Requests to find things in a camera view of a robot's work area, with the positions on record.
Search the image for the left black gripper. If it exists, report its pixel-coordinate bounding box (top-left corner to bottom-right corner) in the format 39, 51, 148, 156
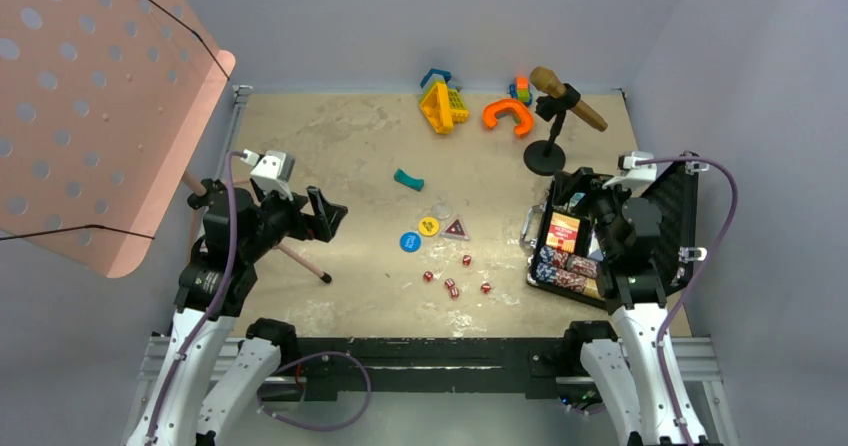
240, 181, 345, 261

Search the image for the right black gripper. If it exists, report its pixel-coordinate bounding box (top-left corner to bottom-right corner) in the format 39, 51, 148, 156
552, 166, 638, 259

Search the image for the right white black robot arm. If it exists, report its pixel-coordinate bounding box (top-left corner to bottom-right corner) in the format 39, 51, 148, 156
561, 187, 710, 445

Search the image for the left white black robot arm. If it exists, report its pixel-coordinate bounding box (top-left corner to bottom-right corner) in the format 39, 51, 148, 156
127, 179, 348, 445

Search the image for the red Texas Hold'em card box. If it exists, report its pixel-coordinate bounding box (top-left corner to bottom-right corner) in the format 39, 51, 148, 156
545, 212, 581, 253

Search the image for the black poker set case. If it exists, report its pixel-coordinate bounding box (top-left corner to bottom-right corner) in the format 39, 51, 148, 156
527, 153, 709, 311

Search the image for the red white poker chip stack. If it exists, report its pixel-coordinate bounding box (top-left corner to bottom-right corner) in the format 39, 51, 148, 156
562, 254, 598, 295

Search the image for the gold poker chip stack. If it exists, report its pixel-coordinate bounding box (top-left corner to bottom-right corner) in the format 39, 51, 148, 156
582, 278, 603, 300

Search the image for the blue white poker chip stack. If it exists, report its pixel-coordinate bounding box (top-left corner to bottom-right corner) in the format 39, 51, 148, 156
534, 246, 572, 287

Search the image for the teal curved block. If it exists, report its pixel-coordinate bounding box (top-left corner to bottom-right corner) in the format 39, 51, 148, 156
393, 168, 425, 192

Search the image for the blue round dealer button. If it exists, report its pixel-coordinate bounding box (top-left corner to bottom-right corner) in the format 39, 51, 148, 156
399, 232, 422, 253

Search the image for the yellow round dealer button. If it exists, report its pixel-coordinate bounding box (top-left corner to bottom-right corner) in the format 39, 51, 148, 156
418, 216, 441, 237

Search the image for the clear round disc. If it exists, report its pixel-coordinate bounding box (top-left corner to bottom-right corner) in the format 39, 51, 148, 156
431, 201, 453, 220

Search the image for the triangular red black button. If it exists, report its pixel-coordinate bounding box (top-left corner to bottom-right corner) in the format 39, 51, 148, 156
441, 215, 470, 241

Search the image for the orange horseshoe toy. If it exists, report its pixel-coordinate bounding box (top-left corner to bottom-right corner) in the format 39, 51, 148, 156
482, 98, 535, 138

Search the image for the yellow toy basket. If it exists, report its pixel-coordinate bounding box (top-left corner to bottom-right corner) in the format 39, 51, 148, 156
419, 80, 470, 135

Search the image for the gold toy microphone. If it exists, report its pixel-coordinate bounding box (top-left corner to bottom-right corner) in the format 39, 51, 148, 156
529, 66, 608, 132

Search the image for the colourful toy car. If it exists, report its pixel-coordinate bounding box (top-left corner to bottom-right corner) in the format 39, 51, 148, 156
509, 76, 533, 107

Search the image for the blue toy house piece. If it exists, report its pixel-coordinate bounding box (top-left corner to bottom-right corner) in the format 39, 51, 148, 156
419, 68, 452, 91

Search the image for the pink perforated music stand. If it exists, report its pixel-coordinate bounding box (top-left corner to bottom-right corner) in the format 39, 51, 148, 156
0, 0, 333, 285

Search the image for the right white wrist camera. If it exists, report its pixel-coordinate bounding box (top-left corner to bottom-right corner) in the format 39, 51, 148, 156
603, 151, 657, 190

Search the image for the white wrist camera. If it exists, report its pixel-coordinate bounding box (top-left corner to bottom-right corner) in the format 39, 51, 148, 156
241, 149, 296, 202
603, 151, 657, 190

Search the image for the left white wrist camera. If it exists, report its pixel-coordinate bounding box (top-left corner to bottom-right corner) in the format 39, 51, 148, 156
241, 149, 296, 202

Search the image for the chrome case handle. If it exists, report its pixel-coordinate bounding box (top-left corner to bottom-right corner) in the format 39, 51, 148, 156
519, 205, 545, 252

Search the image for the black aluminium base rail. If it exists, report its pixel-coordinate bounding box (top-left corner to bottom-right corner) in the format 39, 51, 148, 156
283, 334, 591, 401

